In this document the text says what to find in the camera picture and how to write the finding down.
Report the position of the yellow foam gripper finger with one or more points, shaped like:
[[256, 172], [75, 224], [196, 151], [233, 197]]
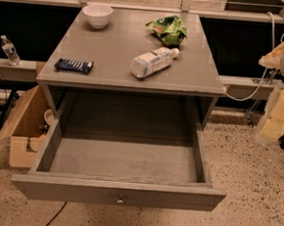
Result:
[[271, 125], [272, 59]]

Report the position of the clear plastic bottle blue label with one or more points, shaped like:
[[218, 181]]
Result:
[[153, 61]]

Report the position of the grey open top drawer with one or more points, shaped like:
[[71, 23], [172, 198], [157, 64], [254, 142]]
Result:
[[147, 148]]

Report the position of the small water bottle on ledge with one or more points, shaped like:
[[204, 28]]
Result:
[[10, 50]]

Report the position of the green chip bag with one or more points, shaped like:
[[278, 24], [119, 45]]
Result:
[[170, 30]]

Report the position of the grey cabinet table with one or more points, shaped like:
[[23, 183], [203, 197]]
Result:
[[112, 48]]

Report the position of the white ceramic bowl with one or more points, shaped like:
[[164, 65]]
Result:
[[97, 15]]

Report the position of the dark blue snack packet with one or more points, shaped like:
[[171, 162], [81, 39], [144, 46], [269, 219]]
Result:
[[73, 66]]

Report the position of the open cardboard box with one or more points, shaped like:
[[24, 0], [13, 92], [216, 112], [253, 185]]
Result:
[[24, 127]]

